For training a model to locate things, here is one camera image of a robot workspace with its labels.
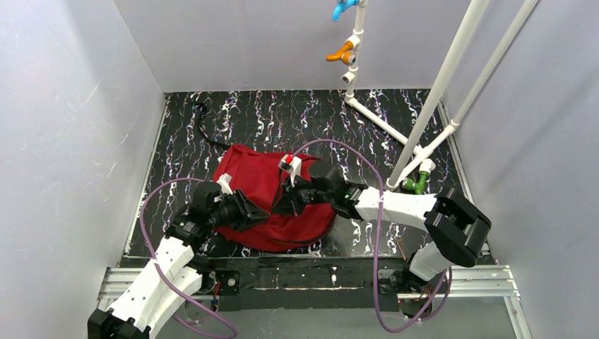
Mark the red student backpack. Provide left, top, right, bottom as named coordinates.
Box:
left=212, top=144, right=336, bottom=252

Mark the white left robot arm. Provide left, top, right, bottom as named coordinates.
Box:
left=87, top=180, right=270, bottom=338

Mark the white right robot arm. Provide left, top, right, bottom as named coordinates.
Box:
left=272, top=155, right=492, bottom=285

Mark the green pipe valve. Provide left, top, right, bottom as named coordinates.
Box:
left=401, top=171, right=430, bottom=195

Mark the orange pipe valve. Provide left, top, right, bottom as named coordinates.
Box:
left=326, top=40, right=356, bottom=66

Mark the blue pipe valve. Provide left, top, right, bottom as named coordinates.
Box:
left=331, top=0, right=360, bottom=21

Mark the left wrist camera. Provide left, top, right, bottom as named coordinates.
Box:
left=217, top=173, right=233, bottom=195

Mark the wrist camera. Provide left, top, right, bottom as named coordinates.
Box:
left=278, top=154, right=302, bottom=187
left=217, top=173, right=233, bottom=195

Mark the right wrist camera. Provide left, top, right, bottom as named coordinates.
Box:
left=278, top=154, right=302, bottom=187

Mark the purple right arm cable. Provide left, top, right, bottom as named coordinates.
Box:
left=290, top=138, right=453, bottom=334

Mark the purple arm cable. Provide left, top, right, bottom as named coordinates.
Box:
left=139, top=177, right=239, bottom=339
left=290, top=138, right=453, bottom=334

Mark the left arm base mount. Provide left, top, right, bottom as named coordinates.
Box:
left=198, top=257, right=242, bottom=312

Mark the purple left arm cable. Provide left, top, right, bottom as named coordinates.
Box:
left=139, top=177, right=239, bottom=339

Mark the white PVC pipe frame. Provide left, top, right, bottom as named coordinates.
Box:
left=343, top=1, right=537, bottom=189

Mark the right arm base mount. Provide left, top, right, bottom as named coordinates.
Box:
left=377, top=270, right=449, bottom=321

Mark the aluminium front rail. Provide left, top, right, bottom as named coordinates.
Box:
left=88, top=264, right=532, bottom=339

